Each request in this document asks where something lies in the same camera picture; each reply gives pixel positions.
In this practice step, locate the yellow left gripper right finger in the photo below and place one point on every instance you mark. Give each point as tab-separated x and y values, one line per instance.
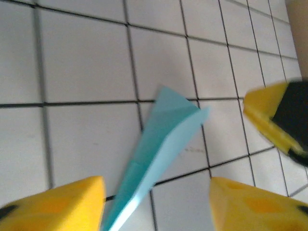
252	209

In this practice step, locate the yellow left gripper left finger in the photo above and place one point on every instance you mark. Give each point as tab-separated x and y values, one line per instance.
60	209

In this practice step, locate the light blue cloth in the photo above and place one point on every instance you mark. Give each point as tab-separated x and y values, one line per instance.
163	134

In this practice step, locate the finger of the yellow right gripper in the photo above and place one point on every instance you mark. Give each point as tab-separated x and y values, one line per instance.
269	130
267	98

